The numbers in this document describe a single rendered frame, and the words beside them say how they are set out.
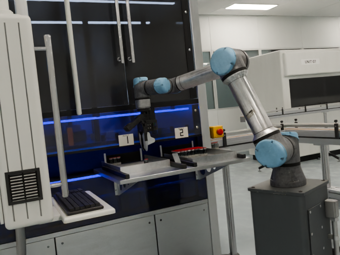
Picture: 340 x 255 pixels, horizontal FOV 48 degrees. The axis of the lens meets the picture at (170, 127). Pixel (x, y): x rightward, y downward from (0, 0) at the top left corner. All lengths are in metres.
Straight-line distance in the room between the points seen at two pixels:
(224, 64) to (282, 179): 0.54
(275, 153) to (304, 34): 8.04
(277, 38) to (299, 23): 0.76
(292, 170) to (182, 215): 0.84
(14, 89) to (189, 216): 1.31
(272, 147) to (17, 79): 0.97
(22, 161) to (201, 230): 1.28
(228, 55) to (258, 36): 7.02
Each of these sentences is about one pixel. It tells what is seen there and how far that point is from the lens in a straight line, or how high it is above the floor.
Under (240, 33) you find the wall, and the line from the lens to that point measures 8.31.
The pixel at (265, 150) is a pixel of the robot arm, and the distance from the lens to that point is 1.53.
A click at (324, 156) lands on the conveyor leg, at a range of 2.67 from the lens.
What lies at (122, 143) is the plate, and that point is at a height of 1.00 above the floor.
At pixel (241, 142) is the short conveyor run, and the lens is 2.57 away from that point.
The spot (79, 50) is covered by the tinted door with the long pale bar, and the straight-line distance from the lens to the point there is 2.06.
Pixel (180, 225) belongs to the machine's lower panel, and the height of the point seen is 0.48.
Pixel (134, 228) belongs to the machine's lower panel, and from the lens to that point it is 2.18.
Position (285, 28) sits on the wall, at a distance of 9.11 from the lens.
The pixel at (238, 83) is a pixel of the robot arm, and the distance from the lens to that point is 1.58.
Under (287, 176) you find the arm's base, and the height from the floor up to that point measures 0.84.
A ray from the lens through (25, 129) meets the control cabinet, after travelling 1.43.
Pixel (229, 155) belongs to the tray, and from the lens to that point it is 1.97.
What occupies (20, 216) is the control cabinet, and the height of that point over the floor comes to 0.84.
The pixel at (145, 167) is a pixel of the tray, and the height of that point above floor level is 0.90.
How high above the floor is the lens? 1.17
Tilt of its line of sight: 3 degrees down
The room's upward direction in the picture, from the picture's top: 6 degrees counter-clockwise
